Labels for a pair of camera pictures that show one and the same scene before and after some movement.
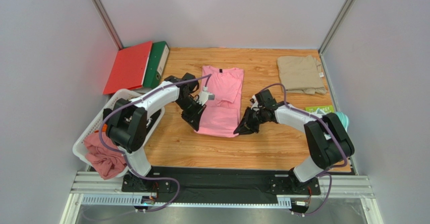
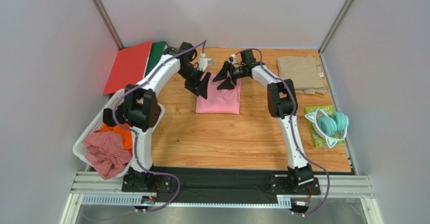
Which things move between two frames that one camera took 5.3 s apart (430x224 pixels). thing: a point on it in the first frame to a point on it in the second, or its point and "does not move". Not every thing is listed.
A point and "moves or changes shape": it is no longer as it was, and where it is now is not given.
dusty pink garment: (106, 161) does not move
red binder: (128, 69) does not move
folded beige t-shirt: (302, 75) does not move
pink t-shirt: (221, 116) moves or changes shape
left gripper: (194, 119) to (192, 86)
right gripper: (252, 118) to (233, 73)
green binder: (157, 64) does not move
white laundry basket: (94, 125) does not move
